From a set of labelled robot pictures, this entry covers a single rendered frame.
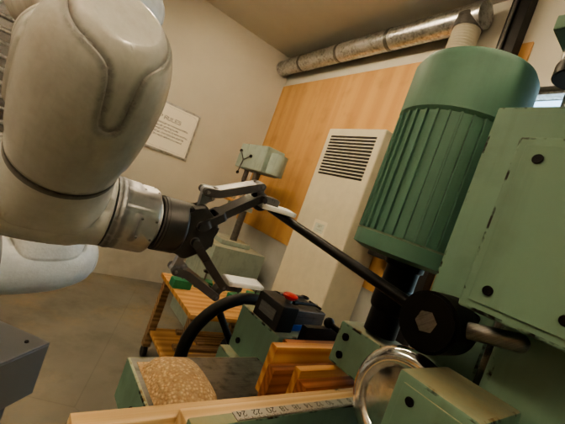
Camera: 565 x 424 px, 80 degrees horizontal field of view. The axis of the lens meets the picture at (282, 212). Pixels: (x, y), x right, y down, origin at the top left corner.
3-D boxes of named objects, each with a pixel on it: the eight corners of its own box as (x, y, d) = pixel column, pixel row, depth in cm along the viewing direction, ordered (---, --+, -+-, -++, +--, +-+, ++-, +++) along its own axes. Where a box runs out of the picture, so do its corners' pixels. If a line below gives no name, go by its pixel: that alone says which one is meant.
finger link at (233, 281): (229, 282, 54) (228, 286, 54) (264, 287, 58) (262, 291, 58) (222, 272, 56) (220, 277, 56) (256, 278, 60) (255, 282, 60)
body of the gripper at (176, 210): (146, 261, 43) (211, 272, 49) (171, 200, 42) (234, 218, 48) (135, 238, 49) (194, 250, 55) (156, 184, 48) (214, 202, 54)
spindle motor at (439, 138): (390, 254, 66) (446, 103, 65) (484, 291, 52) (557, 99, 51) (330, 234, 55) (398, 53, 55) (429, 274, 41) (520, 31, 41)
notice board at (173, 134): (185, 161, 333) (200, 117, 332) (185, 161, 332) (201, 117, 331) (116, 135, 297) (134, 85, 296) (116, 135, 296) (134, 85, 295)
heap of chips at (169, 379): (192, 362, 53) (198, 345, 53) (227, 418, 43) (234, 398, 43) (136, 362, 48) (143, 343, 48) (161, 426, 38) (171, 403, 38)
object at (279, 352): (340, 381, 64) (353, 344, 64) (345, 387, 63) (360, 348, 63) (254, 388, 52) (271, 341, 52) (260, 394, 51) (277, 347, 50)
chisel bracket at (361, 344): (350, 366, 60) (366, 321, 60) (420, 423, 49) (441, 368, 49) (322, 367, 56) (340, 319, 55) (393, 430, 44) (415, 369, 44)
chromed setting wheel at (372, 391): (349, 418, 42) (383, 325, 42) (443, 511, 32) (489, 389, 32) (333, 421, 40) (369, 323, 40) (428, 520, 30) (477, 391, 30)
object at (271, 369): (358, 385, 65) (367, 362, 65) (365, 391, 64) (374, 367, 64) (256, 394, 50) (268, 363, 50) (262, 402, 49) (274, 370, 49)
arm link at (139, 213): (125, 186, 38) (175, 200, 41) (114, 167, 45) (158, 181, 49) (97, 258, 39) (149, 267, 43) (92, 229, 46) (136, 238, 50)
